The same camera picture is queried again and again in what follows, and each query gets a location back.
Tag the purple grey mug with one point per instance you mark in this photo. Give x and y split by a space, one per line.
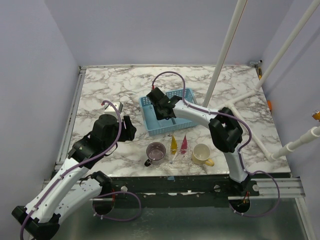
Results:
155 153

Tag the light blue plastic basket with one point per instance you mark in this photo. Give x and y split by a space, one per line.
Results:
156 127

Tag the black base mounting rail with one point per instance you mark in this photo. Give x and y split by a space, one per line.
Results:
176 191

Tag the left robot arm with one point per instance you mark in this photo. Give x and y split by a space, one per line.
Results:
43 216

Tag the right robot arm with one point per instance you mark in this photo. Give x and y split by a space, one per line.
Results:
225 129

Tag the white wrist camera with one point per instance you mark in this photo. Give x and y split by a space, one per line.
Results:
108 109
160 88

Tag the white toothbrush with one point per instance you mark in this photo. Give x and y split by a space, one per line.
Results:
177 153

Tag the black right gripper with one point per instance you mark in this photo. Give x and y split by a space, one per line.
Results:
160 111

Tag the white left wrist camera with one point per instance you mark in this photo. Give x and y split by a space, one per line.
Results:
108 109

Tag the white pvc pipe frame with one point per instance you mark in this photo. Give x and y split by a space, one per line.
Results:
310 135

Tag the yellow ceramic mug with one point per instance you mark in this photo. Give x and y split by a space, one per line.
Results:
201 155

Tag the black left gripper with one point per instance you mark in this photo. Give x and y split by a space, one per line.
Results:
127 127

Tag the pink toothpaste tube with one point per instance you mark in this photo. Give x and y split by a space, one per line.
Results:
184 145

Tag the clear textured glass tray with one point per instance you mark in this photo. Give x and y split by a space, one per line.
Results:
178 164

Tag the aluminium table edge rail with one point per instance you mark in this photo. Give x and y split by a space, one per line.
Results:
68 130

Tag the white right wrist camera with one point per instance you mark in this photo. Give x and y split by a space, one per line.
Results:
160 88

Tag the yellow toothpaste tube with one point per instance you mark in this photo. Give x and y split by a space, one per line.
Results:
174 145

